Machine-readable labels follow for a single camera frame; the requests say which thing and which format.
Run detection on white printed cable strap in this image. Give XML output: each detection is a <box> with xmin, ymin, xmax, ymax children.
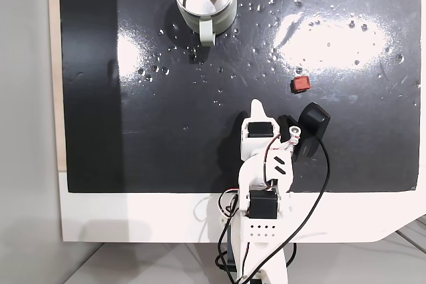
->
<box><xmin>271</xmin><ymin>126</ymin><xmax>303</xmax><ymax>152</ymax></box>

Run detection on red cube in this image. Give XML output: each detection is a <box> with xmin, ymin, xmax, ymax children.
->
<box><xmin>290</xmin><ymin>76</ymin><xmax>312</xmax><ymax>94</ymax></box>

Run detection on black table mat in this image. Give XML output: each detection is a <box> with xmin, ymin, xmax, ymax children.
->
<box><xmin>59</xmin><ymin>0</ymin><xmax>421</xmax><ymax>194</ymax></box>

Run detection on black camera box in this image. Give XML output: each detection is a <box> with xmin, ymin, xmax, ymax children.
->
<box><xmin>281</xmin><ymin>102</ymin><xmax>331</xmax><ymax>162</ymax></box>

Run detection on black camera cable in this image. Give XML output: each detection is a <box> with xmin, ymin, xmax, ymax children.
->
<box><xmin>215</xmin><ymin>137</ymin><xmax>331</xmax><ymax>284</ymax></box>

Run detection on red white black servo wires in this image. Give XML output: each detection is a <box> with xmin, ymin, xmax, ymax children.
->
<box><xmin>218</xmin><ymin>134</ymin><xmax>290</xmax><ymax>218</ymax></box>

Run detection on grey-green steel-lined mug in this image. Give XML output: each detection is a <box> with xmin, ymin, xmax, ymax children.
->
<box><xmin>172</xmin><ymin>0</ymin><xmax>238</xmax><ymax>47</ymax></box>

